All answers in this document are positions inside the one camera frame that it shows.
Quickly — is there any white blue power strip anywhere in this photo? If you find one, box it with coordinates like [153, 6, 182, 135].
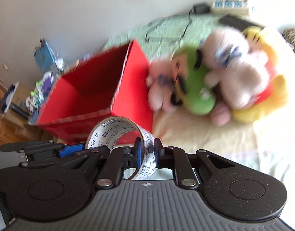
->
[211, 0, 250, 16]

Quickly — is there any wooden cabinet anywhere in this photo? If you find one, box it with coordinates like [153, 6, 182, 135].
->
[0, 85, 44, 145]

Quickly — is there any black smartphone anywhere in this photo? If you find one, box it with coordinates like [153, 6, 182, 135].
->
[218, 15, 264, 31]

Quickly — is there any brown cardboard box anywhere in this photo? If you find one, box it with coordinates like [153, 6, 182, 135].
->
[2, 82, 30, 128]

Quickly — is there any black charger cable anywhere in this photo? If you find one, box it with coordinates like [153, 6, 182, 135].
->
[145, 9, 195, 43]

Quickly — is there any black cylinder bottle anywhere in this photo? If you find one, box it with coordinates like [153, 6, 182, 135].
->
[9, 103, 30, 120]

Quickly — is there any pink plush bear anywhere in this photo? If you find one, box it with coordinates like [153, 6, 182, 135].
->
[146, 59, 176, 113]

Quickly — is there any green cartoon bed sheet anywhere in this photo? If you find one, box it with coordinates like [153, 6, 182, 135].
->
[102, 10, 235, 61]

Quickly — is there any clear printed tape roll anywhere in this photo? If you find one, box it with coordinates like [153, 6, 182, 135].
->
[85, 116, 156, 180]

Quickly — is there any blue gift bag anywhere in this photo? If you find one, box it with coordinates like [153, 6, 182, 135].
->
[34, 38, 56, 74]

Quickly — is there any white plush bear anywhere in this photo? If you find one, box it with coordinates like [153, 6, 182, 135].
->
[201, 26, 271, 127]

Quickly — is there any large red cardboard box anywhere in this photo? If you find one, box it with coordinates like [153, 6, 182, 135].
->
[36, 40, 153, 142]

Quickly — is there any yellow plush toy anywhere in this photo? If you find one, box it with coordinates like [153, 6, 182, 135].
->
[232, 26, 288, 123]

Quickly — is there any purple plush toy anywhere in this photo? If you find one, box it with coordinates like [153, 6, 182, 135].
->
[41, 72, 55, 97]

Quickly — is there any black power adapter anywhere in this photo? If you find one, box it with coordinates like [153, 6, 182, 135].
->
[192, 2, 211, 15]

